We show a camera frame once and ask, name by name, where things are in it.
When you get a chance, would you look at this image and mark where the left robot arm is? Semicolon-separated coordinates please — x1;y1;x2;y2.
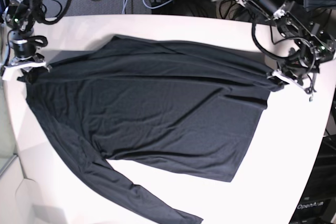
234;0;335;97

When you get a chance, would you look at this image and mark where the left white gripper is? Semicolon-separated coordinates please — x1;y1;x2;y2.
266;69;317;101

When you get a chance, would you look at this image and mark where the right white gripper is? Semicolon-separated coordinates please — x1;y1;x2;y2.
1;53;50;84

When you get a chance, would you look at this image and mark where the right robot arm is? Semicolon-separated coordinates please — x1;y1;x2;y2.
1;0;72;81

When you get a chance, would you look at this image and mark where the black long-sleeve shirt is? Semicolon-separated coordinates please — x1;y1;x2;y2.
26;37;274;223

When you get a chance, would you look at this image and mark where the black OpenArm case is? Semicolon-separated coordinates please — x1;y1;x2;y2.
290;135;335;223

